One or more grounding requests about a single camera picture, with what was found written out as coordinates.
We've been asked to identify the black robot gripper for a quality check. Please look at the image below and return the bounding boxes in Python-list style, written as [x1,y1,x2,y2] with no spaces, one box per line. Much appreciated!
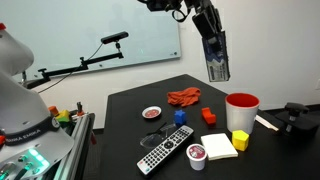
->
[183,0,224,40]

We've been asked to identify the small coffee pod cup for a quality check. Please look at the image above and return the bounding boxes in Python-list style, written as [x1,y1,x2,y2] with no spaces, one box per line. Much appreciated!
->
[185,143,208,172]

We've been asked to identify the orange cloth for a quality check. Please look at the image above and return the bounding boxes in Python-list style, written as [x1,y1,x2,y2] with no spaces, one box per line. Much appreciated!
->
[166,86,202,108]

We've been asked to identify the orange toy block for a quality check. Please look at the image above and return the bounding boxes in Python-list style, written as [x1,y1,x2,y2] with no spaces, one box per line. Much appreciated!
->
[200,106,217,126]

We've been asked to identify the white mug with red interior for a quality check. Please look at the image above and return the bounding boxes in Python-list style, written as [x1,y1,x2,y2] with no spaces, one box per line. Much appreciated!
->
[224,92,261,135]

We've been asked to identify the blue toy block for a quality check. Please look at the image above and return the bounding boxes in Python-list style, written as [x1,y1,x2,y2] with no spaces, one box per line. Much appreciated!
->
[173,109,187,127]

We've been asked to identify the small white plate red centre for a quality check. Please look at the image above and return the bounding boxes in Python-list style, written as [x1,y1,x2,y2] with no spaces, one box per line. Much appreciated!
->
[141,105,163,120]

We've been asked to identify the long thin flat stick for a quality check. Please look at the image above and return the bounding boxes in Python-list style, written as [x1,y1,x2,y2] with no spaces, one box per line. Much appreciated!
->
[254,114,280,132]

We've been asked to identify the yellow toy block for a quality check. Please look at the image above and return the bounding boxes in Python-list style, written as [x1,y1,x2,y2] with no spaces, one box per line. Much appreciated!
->
[231,129,250,152]

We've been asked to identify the pale yellow sticky notepad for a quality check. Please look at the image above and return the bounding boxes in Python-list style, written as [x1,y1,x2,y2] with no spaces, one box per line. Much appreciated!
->
[200,132,239,162]

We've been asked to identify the clear safety glasses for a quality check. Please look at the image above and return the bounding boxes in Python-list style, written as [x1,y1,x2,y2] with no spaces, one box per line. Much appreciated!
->
[139,121,178,149]

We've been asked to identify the grey tv remote control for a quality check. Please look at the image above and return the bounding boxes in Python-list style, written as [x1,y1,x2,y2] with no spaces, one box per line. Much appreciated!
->
[136,124,195,177]

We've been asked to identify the black and orange clamp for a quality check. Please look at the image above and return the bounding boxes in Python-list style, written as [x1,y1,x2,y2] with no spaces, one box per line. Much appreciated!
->
[75,101,85,118]

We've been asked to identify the yellow green toy piece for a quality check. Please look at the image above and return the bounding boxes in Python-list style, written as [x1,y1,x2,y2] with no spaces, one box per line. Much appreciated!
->
[55,109,71,124]

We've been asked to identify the small orange piece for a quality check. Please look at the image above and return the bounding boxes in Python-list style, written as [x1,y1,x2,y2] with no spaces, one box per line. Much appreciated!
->
[48,105,60,117]

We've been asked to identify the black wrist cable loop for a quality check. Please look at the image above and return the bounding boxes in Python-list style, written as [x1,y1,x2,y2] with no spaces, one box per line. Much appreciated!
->
[171,8,192,23]

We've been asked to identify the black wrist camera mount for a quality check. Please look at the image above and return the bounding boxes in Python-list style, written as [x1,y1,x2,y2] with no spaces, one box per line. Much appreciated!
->
[137,0,185,13]

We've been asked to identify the black stereo camera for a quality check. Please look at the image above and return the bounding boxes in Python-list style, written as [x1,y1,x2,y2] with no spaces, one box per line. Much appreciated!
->
[100,31,130,45]

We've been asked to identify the glass wall whiteboard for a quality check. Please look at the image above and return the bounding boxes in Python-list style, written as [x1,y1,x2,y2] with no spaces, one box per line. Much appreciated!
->
[0,0,183,82]

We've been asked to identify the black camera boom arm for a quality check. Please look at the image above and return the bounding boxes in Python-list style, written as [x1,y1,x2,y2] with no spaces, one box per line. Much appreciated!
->
[22,39,125,90]

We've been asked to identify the black camera cable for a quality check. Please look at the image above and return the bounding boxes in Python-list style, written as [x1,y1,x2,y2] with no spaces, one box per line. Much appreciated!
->
[37,42,105,95]

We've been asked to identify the aluminium extrusion frame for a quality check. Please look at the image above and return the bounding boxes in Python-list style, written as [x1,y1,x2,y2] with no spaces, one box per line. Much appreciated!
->
[53,112,97,180]

